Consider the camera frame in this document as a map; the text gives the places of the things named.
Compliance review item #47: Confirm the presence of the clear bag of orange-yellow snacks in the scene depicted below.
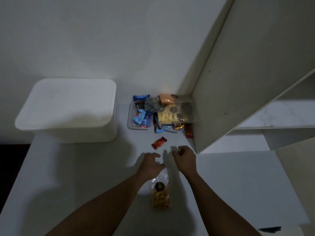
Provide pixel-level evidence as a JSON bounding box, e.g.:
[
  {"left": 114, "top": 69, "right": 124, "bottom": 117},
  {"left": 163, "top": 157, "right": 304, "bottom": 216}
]
[{"left": 148, "top": 168, "right": 173, "bottom": 211}]

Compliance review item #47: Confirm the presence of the person's right forearm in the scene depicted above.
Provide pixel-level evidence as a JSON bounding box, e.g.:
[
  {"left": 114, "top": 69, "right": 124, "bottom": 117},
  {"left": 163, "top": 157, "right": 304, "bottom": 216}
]
[{"left": 186, "top": 173, "right": 263, "bottom": 236}]

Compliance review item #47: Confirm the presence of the person's left forearm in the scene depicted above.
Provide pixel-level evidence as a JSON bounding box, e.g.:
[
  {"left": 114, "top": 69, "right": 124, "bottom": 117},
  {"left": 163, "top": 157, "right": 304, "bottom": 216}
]
[{"left": 45, "top": 173, "right": 149, "bottom": 236}]

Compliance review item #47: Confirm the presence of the clear bag of grey snacks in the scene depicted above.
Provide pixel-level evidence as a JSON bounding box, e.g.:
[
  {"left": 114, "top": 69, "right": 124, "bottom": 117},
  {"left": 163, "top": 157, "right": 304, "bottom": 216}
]
[{"left": 144, "top": 96, "right": 163, "bottom": 112}]

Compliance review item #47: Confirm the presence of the red candy wrapper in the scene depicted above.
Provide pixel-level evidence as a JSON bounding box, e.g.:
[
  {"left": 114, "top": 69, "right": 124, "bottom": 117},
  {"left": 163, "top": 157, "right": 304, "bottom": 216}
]
[{"left": 151, "top": 136, "right": 168, "bottom": 150}]

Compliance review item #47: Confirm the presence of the white plastic storage bin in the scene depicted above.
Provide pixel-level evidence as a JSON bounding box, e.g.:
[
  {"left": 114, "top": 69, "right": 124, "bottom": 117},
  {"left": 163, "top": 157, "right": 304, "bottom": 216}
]
[{"left": 14, "top": 78, "right": 119, "bottom": 144}]

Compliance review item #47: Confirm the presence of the person's left hand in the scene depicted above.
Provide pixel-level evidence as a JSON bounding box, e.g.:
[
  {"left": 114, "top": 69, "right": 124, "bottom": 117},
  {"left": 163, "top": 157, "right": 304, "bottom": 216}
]
[{"left": 136, "top": 152, "right": 166, "bottom": 182}]

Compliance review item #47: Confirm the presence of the pile of candies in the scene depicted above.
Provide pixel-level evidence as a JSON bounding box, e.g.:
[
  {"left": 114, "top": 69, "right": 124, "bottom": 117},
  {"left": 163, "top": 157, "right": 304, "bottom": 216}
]
[{"left": 133, "top": 94, "right": 194, "bottom": 139}]

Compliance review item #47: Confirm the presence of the white shelf unit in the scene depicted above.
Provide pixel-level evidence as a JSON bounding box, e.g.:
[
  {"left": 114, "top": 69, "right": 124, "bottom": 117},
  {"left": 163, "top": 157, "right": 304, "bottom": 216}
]
[{"left": 177, "top": 0, "right": 315, "bottom": 155}]

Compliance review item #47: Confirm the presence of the person's right hand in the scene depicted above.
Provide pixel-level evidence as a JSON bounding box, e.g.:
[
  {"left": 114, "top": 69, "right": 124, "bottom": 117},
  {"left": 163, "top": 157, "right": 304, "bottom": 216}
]
[{"left": 171, "top": 145, "right": 198, "bottom": 179}]

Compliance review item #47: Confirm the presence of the clear bag of orange snacks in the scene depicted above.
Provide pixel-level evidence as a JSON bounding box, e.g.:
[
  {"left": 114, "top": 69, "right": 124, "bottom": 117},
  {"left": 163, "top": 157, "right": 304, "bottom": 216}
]
[{"left": 158, "top": 93, "right": 179, "bottom": 106}]

